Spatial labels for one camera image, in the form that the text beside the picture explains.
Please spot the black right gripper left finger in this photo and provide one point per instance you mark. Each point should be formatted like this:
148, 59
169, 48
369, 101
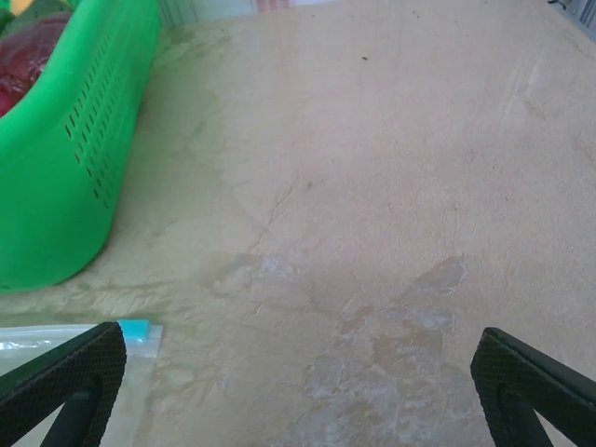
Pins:
42, 391

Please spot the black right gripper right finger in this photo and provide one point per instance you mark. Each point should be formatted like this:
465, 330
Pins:
535, 386

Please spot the clear zip-top plastic bag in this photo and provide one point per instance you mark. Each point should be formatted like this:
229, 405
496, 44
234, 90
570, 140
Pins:
137, 372

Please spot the dark red toy food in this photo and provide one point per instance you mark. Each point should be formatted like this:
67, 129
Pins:
23, 60

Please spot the green perforated plastic basket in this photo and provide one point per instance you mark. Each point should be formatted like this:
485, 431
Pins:
46, 209

